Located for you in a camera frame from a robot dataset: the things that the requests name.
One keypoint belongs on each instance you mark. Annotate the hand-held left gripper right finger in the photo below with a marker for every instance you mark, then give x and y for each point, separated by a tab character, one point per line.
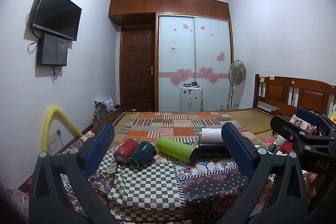
237	151

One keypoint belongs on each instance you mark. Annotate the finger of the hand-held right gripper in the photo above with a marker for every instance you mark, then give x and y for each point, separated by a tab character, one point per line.
311	117
287	129

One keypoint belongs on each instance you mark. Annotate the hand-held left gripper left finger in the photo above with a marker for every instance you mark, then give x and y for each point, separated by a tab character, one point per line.
99	151

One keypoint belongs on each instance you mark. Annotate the red cup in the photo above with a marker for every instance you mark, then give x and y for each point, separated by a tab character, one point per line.
125	151

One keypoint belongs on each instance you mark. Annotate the white cup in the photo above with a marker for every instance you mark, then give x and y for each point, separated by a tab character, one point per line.
211	135

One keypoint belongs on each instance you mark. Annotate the dark green cup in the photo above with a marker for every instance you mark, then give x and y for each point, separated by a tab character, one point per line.
143	153

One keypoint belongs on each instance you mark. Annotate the light green tumbler cup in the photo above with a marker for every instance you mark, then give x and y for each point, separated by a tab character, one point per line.
176	151

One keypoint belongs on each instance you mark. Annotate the person's right hand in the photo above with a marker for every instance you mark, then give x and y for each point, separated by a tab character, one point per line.
313	180

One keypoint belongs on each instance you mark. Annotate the pink printed bag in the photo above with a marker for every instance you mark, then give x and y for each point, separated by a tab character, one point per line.
302	123

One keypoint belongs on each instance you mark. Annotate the red packet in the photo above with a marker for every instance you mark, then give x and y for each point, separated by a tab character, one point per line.
285	147

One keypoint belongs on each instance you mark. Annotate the black and white bottle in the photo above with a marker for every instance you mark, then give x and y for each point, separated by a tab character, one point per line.
212	150

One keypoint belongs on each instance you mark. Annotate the wooden bed headboard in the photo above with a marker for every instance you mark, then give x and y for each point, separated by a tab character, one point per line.
283	92

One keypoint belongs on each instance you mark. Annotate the clothes pile on floor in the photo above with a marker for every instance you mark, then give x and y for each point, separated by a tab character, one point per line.
105	107

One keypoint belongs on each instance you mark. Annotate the dark floral blanket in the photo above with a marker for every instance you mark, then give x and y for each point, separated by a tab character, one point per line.
207	187

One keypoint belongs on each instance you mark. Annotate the green checkered cloth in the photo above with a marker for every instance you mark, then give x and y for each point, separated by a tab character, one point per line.
141	184

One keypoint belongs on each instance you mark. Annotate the yellow foam tube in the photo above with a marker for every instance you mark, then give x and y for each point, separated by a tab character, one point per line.
52	115

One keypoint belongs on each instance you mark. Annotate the patchwork blanket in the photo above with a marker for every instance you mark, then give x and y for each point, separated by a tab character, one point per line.
181	124

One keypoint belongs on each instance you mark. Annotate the white box appliance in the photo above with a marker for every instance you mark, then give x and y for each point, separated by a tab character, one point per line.
191	98

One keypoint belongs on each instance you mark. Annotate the standing electric fan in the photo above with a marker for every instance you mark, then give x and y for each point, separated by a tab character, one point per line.
237	72

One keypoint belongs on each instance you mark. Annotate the brown wooden door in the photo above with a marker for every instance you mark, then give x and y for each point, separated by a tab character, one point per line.
137	69

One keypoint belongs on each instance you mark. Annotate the wooden wardrobe with heart stickers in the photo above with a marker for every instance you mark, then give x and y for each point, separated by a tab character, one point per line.
194	50

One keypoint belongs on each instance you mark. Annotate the small wall-mounted black screen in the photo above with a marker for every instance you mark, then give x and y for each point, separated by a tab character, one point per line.
52	50

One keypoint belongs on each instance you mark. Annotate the wall-mounted black television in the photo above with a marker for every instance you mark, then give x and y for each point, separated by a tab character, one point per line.
56	12

